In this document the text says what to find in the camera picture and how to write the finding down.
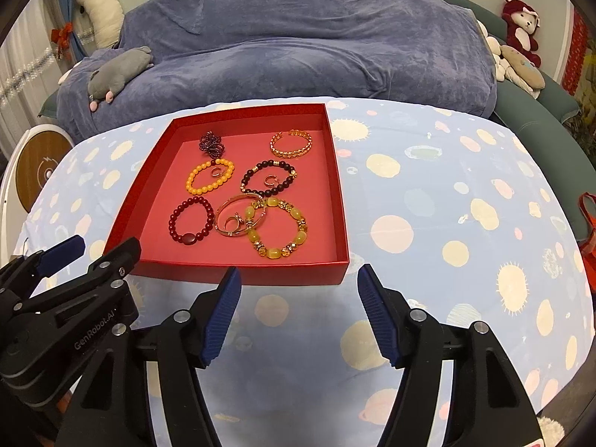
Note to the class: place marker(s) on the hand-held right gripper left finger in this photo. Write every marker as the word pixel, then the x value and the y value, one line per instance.
pixel 219 321

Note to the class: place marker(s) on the green sofa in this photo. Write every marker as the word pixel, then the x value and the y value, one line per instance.
pixel 535 121

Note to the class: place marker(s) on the red jewelry box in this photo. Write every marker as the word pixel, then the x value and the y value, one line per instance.
pixel 298 223

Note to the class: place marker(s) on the white cow plush toy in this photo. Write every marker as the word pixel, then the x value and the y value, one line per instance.
pixel 105 14

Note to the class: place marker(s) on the blue curtain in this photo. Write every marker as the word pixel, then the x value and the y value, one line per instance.
pixel 70 4

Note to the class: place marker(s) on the round white and wood appliance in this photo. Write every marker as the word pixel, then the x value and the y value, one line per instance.
pixel 37 167

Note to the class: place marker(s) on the potted plant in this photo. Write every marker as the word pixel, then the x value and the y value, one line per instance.
pixel 586 121

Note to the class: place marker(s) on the red bow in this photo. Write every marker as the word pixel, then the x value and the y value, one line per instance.
pixel 63 39

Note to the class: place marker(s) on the light blue planet-print sheet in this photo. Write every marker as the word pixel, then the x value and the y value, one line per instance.
pixel 419 242

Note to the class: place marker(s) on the red monkey plush toy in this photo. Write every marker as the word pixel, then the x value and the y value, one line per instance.
pixel 521 32

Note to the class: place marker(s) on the beige rug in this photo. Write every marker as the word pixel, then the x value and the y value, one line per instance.
pixel 552 430

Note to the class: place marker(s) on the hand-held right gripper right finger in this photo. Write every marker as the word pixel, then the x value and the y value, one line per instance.
pixel 379 321

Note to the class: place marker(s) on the red bag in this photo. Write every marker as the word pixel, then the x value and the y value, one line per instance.
pixel 589 242

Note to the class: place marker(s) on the grey plush toy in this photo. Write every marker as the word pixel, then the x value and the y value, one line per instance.
pixel 116 72

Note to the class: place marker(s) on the dark purple beaded ornament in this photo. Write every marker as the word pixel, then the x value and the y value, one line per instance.
pixel 213 145

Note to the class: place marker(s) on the gold bangle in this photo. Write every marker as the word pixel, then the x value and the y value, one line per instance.
pixel 219 223

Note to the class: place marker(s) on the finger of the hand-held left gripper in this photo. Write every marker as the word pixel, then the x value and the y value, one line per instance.
pixel 118 260
pixel 65 252

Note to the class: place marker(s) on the beige plush toy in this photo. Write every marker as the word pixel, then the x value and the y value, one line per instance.
pixel 521 67

